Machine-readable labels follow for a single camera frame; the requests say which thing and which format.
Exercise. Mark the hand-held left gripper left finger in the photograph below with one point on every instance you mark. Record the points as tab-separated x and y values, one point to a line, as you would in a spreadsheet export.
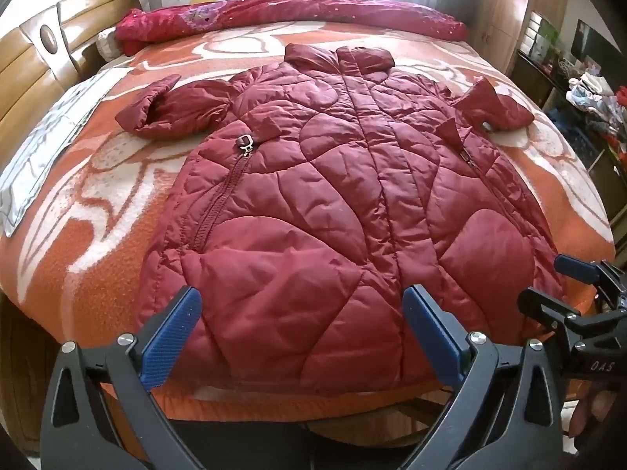
171	333

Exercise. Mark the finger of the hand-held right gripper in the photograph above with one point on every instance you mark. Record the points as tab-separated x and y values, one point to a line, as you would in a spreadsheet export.
575	265
543	306

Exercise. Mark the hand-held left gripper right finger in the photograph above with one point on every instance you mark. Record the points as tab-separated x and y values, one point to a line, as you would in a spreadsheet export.
433	333

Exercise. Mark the dark red quilted jacket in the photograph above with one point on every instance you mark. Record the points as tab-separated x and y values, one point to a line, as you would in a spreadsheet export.
313	205

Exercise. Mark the pile of mixed clothes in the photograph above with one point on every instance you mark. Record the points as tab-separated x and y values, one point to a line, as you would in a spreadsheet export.
597	103

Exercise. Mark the person's right hand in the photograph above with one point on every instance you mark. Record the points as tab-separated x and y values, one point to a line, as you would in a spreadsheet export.
583	416

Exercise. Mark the orange and white floral blanket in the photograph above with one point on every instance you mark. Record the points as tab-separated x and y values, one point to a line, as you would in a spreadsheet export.
73	274

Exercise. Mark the dark cluttered desk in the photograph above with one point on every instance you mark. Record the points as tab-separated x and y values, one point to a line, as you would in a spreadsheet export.
578	142

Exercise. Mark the grey white quilted sheet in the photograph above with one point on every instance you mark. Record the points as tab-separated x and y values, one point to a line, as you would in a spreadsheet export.
44	147

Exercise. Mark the wooden wardrobe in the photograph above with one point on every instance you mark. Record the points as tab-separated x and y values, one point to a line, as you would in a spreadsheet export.
504	10

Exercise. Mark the white pillow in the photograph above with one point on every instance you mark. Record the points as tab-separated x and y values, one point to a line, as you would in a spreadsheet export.
108	45

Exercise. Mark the wooden headboard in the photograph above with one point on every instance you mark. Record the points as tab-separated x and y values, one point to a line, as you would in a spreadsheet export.
29	58

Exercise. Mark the red patterned rolled quilt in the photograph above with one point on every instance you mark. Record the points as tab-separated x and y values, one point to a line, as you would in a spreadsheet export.
294	12

